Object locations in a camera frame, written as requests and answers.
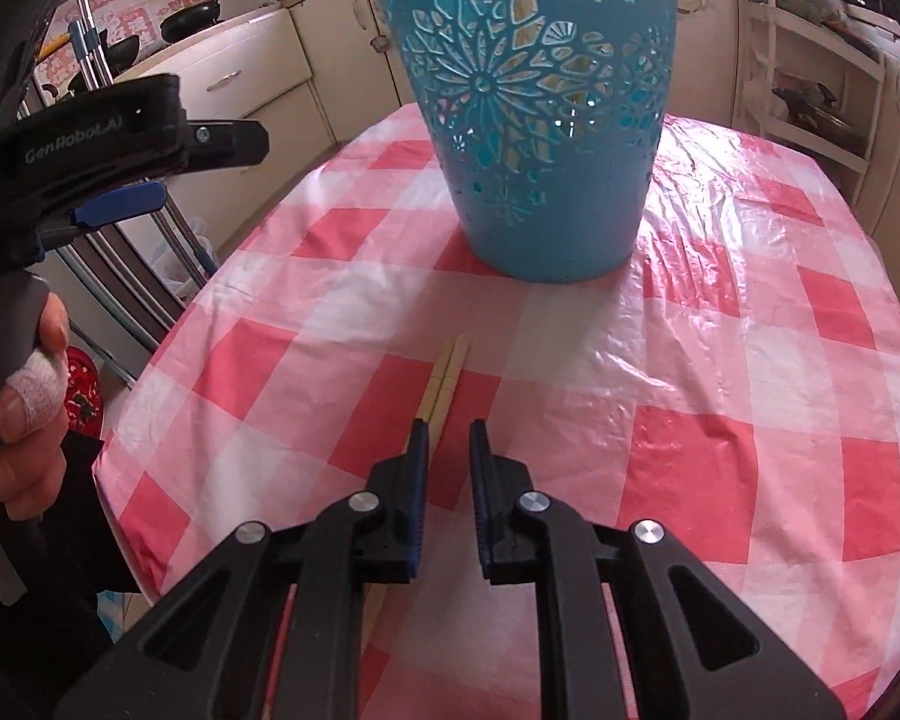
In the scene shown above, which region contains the left hand with bandage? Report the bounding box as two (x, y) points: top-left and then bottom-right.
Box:
(0, 293), (69, 522)

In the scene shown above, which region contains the bamboo chopstick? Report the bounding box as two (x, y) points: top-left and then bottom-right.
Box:
(361, 335), (470, 649)
(414, 338), (455, 455)

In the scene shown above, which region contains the black wok on stove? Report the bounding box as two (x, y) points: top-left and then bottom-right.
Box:
(100, 29), (141, 76)

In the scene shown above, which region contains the mop with metal pole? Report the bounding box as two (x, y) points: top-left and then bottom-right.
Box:
(69, 0), (215, 286)

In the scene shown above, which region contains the black frying pan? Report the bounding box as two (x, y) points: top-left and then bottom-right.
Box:
(160, 0), (222, 44)

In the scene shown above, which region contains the pink white checkered tablecloth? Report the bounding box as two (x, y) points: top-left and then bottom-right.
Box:
(95, 106), (900, 718)

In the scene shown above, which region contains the teal perforated plastic basket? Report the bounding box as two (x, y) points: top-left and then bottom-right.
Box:
(379, 0), (678, 283)

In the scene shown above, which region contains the metal pot on shelf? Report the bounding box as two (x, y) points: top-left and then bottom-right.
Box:
(772, 83), (837, 124)

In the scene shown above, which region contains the white storage rack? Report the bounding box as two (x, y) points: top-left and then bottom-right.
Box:
(731, 0), (886, 205)

